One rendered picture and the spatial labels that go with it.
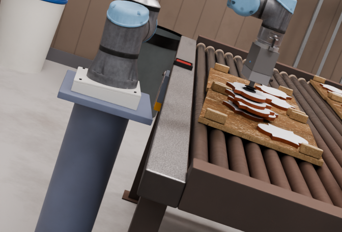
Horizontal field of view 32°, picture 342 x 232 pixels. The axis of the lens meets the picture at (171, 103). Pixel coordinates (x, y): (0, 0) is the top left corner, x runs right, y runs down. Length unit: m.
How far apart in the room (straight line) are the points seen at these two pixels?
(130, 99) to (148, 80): 3.02
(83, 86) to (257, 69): 0.52
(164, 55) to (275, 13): 2.92
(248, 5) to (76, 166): 0.67
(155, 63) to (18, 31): 1.14
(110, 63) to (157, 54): 2.95
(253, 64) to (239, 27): 3.92
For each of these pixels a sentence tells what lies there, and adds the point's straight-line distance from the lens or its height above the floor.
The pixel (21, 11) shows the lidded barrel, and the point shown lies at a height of 0.48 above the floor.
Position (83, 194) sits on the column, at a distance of 1.82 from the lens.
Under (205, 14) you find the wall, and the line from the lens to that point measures 5.65.
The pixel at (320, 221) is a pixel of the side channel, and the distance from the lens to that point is 1.24.
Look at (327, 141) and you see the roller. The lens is 2.03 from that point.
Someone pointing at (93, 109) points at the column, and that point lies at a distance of 1.73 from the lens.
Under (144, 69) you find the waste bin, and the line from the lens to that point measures 4.68.
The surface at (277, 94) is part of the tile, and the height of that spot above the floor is 0.95.
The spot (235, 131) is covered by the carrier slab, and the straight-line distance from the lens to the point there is 1.62.
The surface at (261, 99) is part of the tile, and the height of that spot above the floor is 1.00.
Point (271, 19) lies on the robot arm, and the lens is 1.81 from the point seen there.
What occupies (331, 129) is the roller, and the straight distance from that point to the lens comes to 2.21.
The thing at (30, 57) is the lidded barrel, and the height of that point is 0.13.
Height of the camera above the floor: 1.33
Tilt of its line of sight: 14 degrees down
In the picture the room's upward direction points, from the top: 19 degrees clockwise
